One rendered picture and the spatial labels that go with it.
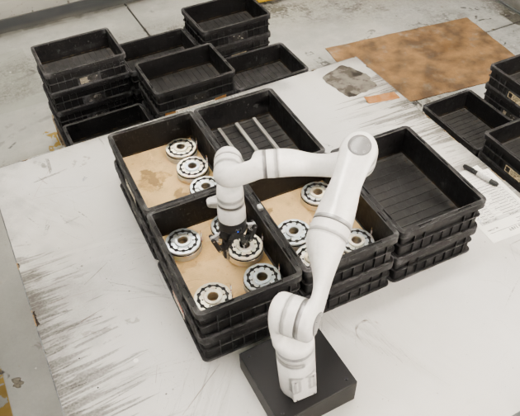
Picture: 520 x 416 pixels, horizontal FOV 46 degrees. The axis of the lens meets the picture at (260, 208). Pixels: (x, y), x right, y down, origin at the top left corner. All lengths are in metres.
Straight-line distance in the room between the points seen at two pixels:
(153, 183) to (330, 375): 0.85
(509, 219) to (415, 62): 2.19
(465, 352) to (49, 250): 1.29
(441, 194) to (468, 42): 2.59
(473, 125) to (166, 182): 1.77
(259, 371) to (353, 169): 0.57
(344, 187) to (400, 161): 0.71
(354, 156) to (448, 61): 2.86
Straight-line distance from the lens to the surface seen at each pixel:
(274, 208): 1.90
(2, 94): 4.19
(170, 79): 3.12
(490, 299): 1.94
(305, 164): 1.49
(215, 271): 1.74
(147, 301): 1.87
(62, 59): 3.41
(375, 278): 1.83
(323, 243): 1.36
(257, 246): 1.73
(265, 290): 1.57
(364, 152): 1.45
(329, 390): 1.59
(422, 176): 2.06
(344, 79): 2.68
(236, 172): 1.46
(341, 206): 1.39
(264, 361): 1.64
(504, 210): 2.21
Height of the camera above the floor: 2.18
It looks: 45 degrees down
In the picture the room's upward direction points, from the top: 2 degrees counter-clockwise
